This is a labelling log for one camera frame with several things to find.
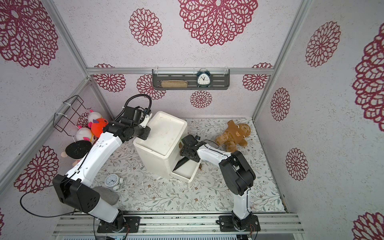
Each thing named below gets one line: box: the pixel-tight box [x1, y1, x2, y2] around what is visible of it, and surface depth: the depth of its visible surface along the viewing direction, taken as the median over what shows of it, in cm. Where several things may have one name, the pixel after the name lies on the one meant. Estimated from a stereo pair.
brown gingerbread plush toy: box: [215, 120, 251, 153], surface depth 105 cm
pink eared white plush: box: [88, 109, 103, 129], surface depth 97 cm
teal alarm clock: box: [196, 68, 212, 88], surface depth 92 cm
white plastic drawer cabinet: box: [133, 111, 202, 183], surface depth 83 cm
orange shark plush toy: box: [91, 118, 109, 138], surface depth 91 cm
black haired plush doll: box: [61, 140, 92, 159], surface depth 78 cm
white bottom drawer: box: [171, 159, 202, 183], surface depth 90 cm
